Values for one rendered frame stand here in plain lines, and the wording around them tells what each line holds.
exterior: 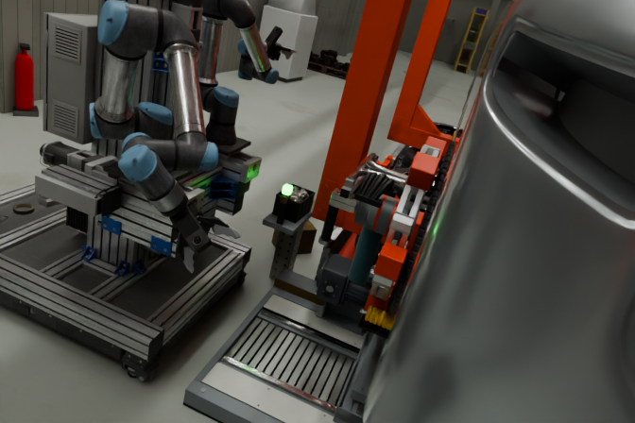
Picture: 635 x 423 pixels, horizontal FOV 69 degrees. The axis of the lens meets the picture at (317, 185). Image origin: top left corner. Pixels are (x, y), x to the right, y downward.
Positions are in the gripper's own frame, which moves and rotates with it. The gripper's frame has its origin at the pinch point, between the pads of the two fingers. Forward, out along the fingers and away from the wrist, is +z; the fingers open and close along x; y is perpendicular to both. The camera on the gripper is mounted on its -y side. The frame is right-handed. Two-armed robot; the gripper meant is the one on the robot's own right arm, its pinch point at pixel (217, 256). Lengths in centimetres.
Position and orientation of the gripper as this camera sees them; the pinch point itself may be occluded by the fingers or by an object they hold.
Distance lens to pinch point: 124.0
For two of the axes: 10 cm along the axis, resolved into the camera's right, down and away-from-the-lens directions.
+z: 3.7, 6.8, 6.3
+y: -4.9, -4.3, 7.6
